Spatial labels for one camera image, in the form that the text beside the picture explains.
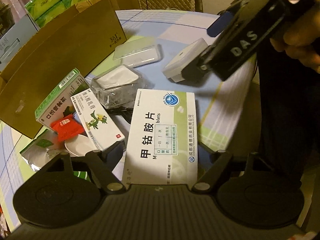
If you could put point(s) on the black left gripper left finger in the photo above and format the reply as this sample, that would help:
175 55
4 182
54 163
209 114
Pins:
101 164

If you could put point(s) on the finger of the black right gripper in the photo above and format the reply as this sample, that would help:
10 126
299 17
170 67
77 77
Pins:
195 72

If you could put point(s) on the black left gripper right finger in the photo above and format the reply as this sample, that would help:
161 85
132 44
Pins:
211 177

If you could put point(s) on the white grey plastic box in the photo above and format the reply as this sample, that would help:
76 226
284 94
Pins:
173 70

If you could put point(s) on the white ointment box with dragon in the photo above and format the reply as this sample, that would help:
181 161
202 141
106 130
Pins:
99 127

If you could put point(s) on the red candy packet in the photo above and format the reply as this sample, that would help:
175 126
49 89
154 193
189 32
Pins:
66 128

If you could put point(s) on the large white medicine box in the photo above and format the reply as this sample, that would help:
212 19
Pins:
162 144

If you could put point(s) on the clear plastic lidded case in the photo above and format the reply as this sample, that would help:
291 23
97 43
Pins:
138 52

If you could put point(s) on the green white medicine box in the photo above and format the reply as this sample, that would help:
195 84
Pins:
58 103

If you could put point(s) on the clear box with white pad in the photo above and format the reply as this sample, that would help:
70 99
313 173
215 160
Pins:
117 87

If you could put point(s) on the white plastic spoon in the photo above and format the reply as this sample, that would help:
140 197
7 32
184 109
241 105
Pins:
79 145

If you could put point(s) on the silver foil pouch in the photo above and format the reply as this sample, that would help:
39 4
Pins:
42 149

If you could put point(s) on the person's right hand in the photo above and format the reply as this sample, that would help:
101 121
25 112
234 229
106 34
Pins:
296 41

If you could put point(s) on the checked tablecloth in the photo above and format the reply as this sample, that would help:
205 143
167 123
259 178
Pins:
219 104

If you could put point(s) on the brown cardboard box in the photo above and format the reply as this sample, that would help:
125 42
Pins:
81 37

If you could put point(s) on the light blue carton with handle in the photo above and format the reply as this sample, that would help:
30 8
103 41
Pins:
15 38

